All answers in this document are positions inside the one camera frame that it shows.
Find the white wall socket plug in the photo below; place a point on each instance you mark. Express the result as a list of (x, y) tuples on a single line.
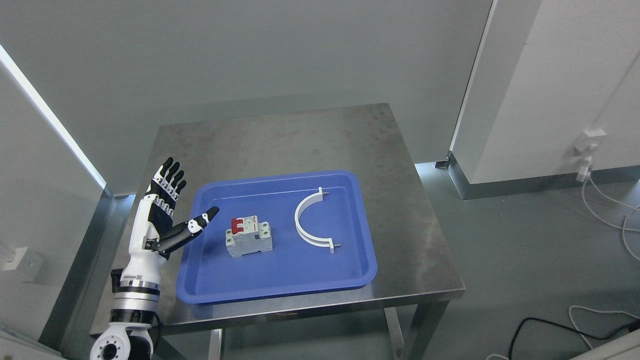
[(588, 142)]

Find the white curved pipe clamp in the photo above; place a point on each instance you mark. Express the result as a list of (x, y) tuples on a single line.
[(314, 224)]

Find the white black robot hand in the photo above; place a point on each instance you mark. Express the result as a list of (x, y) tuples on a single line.
[(155, 236)]

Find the grey red circuit breaker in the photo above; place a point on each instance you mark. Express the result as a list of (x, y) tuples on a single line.
[(247, 236)]

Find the white wall switch box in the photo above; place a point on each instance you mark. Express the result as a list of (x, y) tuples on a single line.
[(21, 264)]

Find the stainless steel table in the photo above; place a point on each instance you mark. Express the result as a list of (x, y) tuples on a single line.
[(417, 275)]

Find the blue plastic tray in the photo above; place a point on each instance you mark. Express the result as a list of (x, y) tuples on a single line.
[(208, 274)]

